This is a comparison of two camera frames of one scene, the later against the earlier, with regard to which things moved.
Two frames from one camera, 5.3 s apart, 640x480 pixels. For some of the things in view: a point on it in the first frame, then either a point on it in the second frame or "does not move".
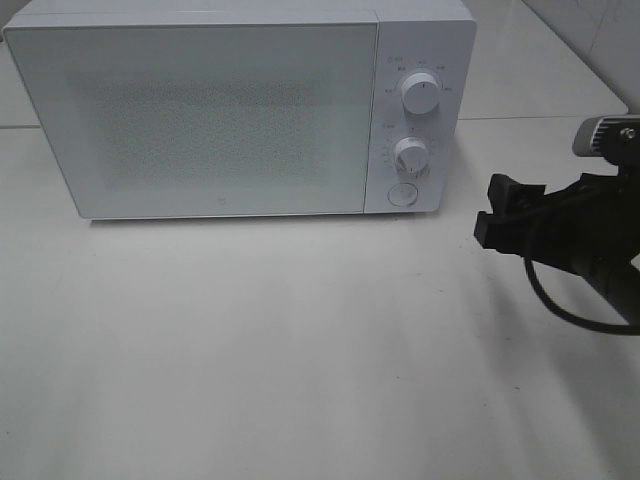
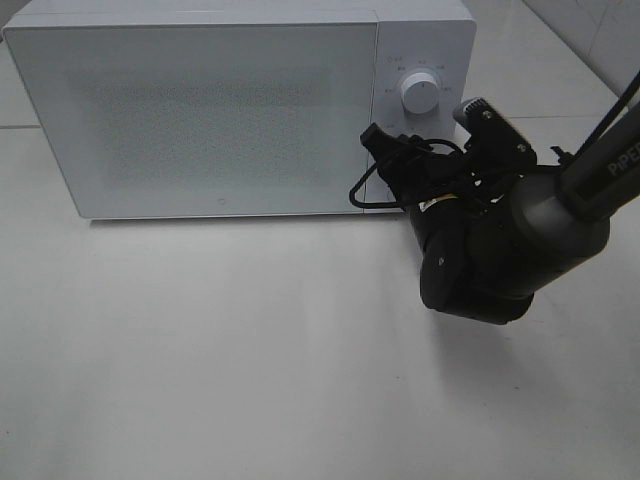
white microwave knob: (420, 93) does not move
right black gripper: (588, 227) → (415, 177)
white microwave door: (188, 121) does not move
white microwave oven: (166, 109) does not move
